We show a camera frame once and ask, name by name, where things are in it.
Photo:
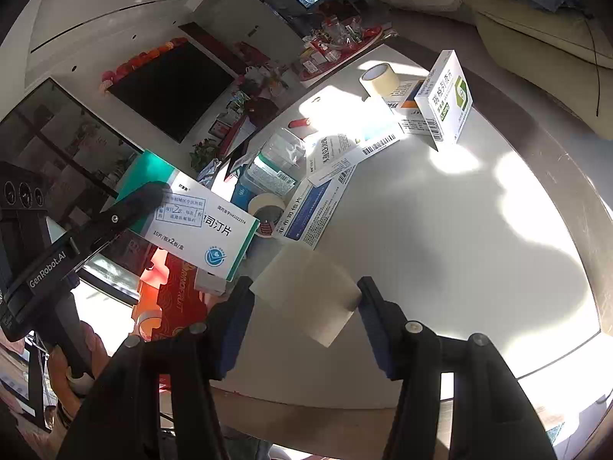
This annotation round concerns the red flower garland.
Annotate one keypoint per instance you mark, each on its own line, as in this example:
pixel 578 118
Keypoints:
pixel 139 60

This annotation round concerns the black television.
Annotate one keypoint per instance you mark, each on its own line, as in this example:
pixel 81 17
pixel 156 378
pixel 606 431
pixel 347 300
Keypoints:
pixel 172 91

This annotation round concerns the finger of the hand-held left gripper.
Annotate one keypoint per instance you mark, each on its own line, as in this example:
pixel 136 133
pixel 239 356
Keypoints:
pixel 139 199

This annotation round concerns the white orange striped medicine box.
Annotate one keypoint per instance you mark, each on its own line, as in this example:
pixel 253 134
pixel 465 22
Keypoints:
pixel 412 120

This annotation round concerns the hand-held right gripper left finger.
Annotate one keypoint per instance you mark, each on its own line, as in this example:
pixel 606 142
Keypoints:
pixel 234 335

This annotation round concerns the clear plastic container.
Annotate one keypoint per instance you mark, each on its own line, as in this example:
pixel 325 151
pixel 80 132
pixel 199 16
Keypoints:
pixel 273 163

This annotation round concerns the glass door cabinet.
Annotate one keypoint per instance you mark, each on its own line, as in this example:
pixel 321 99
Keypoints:
pixel 57 143

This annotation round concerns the green potted plant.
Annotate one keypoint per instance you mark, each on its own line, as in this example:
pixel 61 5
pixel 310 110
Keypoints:
pixel 205 155

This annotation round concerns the white barcode medicine box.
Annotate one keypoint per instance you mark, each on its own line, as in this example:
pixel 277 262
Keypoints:
pixel 378 143

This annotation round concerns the tape roll with red-printed core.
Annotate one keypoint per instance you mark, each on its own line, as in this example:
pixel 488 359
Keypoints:
pixel 275 203

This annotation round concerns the person's left hand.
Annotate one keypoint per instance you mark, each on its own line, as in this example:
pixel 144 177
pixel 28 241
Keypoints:
pixel 98 350

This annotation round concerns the white medicine box green logo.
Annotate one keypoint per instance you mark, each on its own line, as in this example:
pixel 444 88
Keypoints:
pixel 445 105

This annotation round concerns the red round coffee table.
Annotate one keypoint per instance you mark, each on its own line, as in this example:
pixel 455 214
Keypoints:
pixel 335 50

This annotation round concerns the beige sofa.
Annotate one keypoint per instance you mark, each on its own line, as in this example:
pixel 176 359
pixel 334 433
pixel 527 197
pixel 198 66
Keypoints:
pixel 536 48

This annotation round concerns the red lighter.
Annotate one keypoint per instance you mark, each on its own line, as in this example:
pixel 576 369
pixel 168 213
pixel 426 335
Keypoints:
pixel 300 123

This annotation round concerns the red cardboard box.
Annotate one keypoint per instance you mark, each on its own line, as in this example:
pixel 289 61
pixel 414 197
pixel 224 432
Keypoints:
pixel 177 297

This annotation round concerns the blue white medicine box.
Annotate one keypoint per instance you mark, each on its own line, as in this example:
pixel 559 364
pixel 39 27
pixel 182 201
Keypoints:
pixel 306 215

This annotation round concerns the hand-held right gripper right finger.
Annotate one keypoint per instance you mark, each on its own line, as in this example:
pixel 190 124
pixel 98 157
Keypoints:
pixel 378 340

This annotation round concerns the beige tape roll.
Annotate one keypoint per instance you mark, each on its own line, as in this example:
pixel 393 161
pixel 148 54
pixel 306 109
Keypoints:
pixel 385 87

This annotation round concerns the dark red bag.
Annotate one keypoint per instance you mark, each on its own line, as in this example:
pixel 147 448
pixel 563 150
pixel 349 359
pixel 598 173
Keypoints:
pixel 263 112

